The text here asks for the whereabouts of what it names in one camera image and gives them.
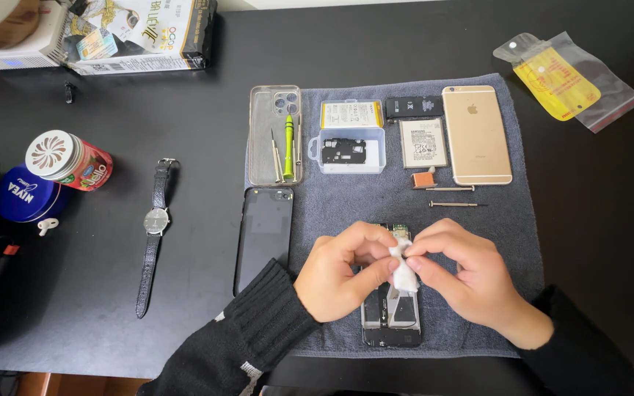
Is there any person's left hand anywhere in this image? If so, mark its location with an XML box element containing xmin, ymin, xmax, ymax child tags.
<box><xmin>293</xmin><ymin>221</ymin><xmax>401</xmax><ymax>323</ymax></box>

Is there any person's right hand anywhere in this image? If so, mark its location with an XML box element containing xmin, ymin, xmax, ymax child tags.
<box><xmin>404</xmin><ymin>218</ymin><xmax>554</xmax><ymax>351</ymax></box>

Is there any white cotton wad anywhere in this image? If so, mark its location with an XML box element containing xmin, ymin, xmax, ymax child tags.
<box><xmin>388</xmin><ymin>237</ymin><xmax>419</xmax><ymax>293</ymax></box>

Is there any grey towel mat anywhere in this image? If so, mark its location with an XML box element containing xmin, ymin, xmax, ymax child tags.
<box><xmin>244</xmin><ymin>73</ymin><xmax>546</xmax><ymax>359</ymax></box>

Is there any opened black smartphone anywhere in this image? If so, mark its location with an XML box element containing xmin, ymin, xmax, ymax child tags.
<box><xmin>360</xmin><ymin>222</ymin><xmax>423</xmax><ymax>349</ymax></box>

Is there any black phone with case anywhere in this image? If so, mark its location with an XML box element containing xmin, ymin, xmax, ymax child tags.
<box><xmin>233</xmin><ymin>186</ymin><xmax>295</xmax><ymax>298</ymax></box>

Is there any copper coloured small block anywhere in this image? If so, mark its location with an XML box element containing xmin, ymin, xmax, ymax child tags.
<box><xmin>411</xmin><ymin>166</ymin><xmax>438</xmax><ymax>190</ymax></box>

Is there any black phone circuit cover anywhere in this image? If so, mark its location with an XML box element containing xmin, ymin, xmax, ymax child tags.
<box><xmin>321</xmin><ymin>138</ymin><xmax>367</xmax><ymax>166</ymax></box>

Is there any clear plastic small box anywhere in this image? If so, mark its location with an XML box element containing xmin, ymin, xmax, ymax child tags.
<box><xmin>308</xmin><ymin>127</ymin><xmax>387</xmax><ymax>175</ymax></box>

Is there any gold smartphone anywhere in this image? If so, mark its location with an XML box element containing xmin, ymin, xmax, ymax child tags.
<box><xmin>441</xmin><ymin>85</ymin><xmax>514</xmax><ymax>186</ymax></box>

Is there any grey phone battery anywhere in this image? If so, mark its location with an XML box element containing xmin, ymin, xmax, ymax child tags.
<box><xmin>398</xmin><ymin>118</ymin><xmax>449</xmax><ymax>169</ymax></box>

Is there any clear phone case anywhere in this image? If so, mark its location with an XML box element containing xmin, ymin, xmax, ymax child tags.
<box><xmin>248</xmin><ymin>85</ymin><xmax>303</xmax><ymax>187</ymax></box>

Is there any yellow white phone battery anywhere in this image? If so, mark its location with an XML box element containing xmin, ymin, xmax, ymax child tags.
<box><xmin>320</xmin><ymin>99</ymin><xmax>384</xmax><ymax>130</ymax></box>

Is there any black leather wristwatch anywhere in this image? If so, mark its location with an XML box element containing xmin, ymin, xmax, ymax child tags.
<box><xmin>135</xmin><ymin>158</ymin><xmax>179</xmax><ymax>320</ymax></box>

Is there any black phone battery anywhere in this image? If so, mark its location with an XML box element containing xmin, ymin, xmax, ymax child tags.
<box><xmin>385</xmin><ymin>96</ymin><xmax>444</xmax><ymax>120</ymax></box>

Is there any yellow clear plastic bag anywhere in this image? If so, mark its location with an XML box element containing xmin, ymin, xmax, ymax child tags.
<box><xmin>492</xmin><ymin>31</ymin><xmax>634</xmax><ymax>134</ymax></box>

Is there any red can with white lid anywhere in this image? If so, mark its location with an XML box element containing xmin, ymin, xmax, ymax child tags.
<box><xmin>25</xmin><ymin>129</ymin><xmax>114</xmax><ymax>192</ymax></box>

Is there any printed black white box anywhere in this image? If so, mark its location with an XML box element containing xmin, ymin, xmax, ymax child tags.
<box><xmin>62</xmin><ymin>0</ymin><xmax>219</xmax><ymax>76</ymax></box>

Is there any blue round cream tin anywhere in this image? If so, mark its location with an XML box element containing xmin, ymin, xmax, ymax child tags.
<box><xmin>0</xmin><ymin>163</ymin><xmax>70</xmax><ymax>223</ymax></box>

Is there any white appliance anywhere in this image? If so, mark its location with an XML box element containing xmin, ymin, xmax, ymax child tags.
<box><xmin>0</xmin><ymin>0</ymin><xmax>70</xmax><ymax>71</ymax></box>

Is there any green handled screwdriver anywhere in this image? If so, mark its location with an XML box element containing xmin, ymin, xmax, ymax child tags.
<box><xmin>283</xmin><ymin>114</ymin><xmax>295</xmax><ymax>180</ymax></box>

